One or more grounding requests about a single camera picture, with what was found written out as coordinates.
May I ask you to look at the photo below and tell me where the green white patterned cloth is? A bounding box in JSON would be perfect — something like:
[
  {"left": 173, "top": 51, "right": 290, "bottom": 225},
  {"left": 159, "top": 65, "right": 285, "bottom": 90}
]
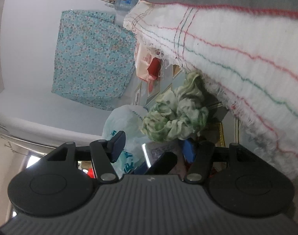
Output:
[{"left": 142, "top": 71, "right": 209, "bottom": 142}]

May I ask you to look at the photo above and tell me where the red plastic bag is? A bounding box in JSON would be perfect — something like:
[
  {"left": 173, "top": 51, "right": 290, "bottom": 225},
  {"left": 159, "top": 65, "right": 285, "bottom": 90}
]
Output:
[{"left": 148, "top": 57, "right": 163, "bottom": 77}]

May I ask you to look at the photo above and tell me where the white woven blanket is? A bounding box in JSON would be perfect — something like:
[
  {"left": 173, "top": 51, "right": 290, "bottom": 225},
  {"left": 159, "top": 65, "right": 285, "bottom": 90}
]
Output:
[{"left": 123, "top": 0, "right": 298, "bottom": 177}]

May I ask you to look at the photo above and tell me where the white plastic bag teal print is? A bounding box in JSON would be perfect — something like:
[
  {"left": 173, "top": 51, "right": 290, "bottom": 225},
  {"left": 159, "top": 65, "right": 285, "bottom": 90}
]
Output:
[{"left": 101, "top": 105, "right": 154, "bottom": 177}]

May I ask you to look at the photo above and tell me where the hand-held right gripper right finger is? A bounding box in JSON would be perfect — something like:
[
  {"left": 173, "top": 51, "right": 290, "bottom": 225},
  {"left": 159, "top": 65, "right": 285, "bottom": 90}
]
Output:
[{"left": 181, "top": 139, "right": 262, "bottom": 183}]

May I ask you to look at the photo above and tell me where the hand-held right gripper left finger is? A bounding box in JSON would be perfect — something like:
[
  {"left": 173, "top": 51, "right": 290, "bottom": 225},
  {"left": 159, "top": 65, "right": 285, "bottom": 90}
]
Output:
[{"left": 45, "top": 130, "right": 127, "bottom": 183}]

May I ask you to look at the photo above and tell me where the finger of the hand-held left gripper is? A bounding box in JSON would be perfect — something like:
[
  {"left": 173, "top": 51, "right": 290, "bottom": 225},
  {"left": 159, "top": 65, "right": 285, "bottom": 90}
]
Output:
[{"left": 146, "top": 151, "right": 178, "bottom": 175}]

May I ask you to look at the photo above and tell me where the teal floral cloth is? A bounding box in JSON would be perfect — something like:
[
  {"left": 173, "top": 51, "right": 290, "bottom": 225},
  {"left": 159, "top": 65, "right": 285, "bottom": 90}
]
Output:
[{"left": 51, "top": 10, "right": 137, "bottom": 110}]

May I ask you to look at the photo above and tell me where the pink white plastic bag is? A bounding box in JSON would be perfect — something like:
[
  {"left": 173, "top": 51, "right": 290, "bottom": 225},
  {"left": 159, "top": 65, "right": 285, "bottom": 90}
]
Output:
[{"left": 134, "top": 43, "right": 154, "bottom": 81}]

